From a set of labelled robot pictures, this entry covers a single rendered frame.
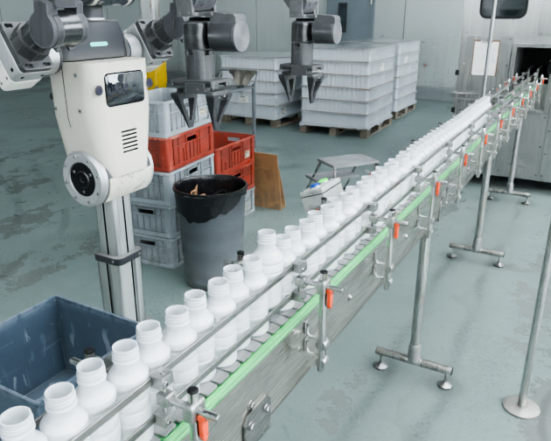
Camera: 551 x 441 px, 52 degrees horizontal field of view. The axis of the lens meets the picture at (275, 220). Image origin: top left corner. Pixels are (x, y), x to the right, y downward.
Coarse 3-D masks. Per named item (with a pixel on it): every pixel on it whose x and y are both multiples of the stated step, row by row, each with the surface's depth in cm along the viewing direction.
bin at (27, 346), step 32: (32, 320) 137; (64, 320) 143; (96, 320) 136; (128, 320) 130; (0, 352) 130; (32, 352) 138; (64, 352) 147; (96, 352) 140; (0, 384) 132; (32, 384) 140
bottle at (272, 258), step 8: (264, 232) 116; (272, 232) 116; (264, 240) 113; (272, 240) 113; (256, 248) 115; (264, 248) 114; (272, 248) 114; (264, 256) 113; (272, 256) 114; (280, 256) 115; (264, 264) 113; (272, 264) 113; (280, 264) 115; (264, 272) 114; (272, 272) 114; (280, 272) 116; (272, 288) 116; (280, 288) 118; (272, 296) 116; (280, 296) 118; (272, 304) 117
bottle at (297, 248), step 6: (288, 228) 127; (294, 228) 127; (294, 234) 124; (300, 234) 126; (294, 240) 125; (300, 240) 126; (294, 246) 125; (300, 246) 126; (294, 252) 124; (300, 252) 125
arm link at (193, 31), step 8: (184, 24) 107; (192, 24) 106; (200, 24) 106; (208, 24) 105; (184, 32) 107; (192, 32) 106; (200, 32) 106; (184, 40) 108; (192, 40) 107; (200, 40) 107; (192, 48) 107; (200, 48) 107; (208, 48) 108
